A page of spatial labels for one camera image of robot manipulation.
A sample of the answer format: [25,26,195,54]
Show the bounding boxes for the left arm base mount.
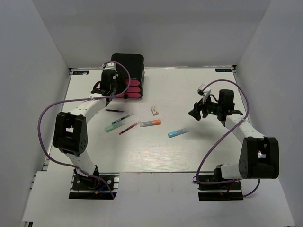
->
[69,173,120,200]

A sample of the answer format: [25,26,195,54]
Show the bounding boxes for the red gel pen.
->
[119,121,141,135]

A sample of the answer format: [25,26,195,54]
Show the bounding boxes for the blue highlighter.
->
[168,128,189,138]

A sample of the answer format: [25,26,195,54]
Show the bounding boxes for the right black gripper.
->
[189,93,223,121]

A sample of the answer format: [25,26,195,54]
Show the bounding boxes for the purple gel pen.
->
[105,109,129,114]

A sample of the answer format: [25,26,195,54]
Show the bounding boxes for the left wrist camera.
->
[102,62,116,71]

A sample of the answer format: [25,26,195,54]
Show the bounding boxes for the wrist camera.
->
[102,62,116,71]
[197,84,211,104]

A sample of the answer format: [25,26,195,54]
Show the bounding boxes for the green highlighter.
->
[105,121,125,132]

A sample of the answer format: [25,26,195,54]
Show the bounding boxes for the black drawer cabinet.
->
[111,53,145,94]

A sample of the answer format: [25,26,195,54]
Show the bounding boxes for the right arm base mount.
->
[192,176,243,201]

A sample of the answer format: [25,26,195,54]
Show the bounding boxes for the orange highlighter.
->
[140,119,161,127]

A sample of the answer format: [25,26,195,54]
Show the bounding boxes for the pink top drawer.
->
[125,79,141,87]

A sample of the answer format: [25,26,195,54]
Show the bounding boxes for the pink bottom drawer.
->
[118,92,142,99]

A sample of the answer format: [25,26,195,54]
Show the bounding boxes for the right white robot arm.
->
[188,89,279,189]

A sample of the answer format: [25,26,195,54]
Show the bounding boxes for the white eraser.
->
[151,106,159,116]

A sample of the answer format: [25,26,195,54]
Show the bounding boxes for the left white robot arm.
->
[53,69,127,189]

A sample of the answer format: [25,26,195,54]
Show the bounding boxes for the green gel pen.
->
[111,113,134,125]

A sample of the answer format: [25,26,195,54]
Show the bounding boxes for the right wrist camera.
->
[197,84,211,104]

